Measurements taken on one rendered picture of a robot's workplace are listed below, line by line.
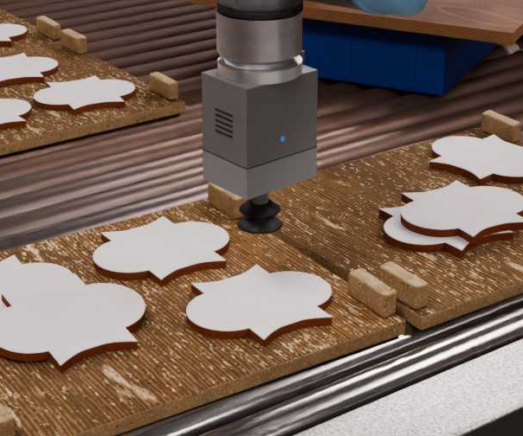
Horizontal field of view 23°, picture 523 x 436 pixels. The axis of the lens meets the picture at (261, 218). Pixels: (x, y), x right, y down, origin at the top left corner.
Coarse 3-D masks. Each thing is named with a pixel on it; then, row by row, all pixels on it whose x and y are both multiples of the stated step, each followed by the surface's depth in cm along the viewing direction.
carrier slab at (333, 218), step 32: (480, 128) 167; (384, 160) 156; (416, 160) 156; (288, 192) 147; (320, 192) 147; (352, 192) 147; (384, 192) 147; (288, 224) 139; (320, 224) 139; (352, 224) 139; (320, 256) 133; (352, 256) 132; (384, 256) 132; (416, 256) 132; (448, 256) 132; (480, 256) 132; (512, 256) 132; (448, 288) 126; (480, 288) 126; (512, 288) 127; (416, 320) 121; (448, 320) 123
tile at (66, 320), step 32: (64, 288) 121; (96, 288) 122; (128, 288) 122; (0, 320) 116; (32, 320) 116; (64, 320) 117; (96, 320) 117; (128, 320) 117; (0, 352) 113; (32, 352) 112; (64, 352) 112; (96, 352) 114
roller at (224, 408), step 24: (480, 312) 126; (504, 312) 128; (408, 336) 121; (432, 336) 123; (336, 360) 117; (360, 360) 118; (384, 360) 120; (264, 384) 113; (288, 384) 114; (312, 384) 115; (192, 408) 109; (216, 408) 110; (240, 408) 111; (264, 408) 112; (144, 432) 106; (168, 432) 107; (192, 432) 108
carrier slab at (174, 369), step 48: (48, 240) 136; (96, 240) 136; (240, 240) 136; (144, 288) 126; (336, 288) 126; (144, 336) 117; (192, 336) 117; (288, 336) 117; (336, 336) 117; (384, 336) 119; (0, 384) 110; (48, 384) 110; (96, 384) 110; (144, 384) 110; (192, 384) 110; (240, 384) 111; (48, 432) 103; (96, 432) 104
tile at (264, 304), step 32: (192, 288) 125; (224, 288) 124; (256, 288) 124; (288, 288) 124; (320, 288) 124; (192, 320) 118; (224, 320) 118; (256, 320) 118; (288, 320) 118; (320, 320) 119
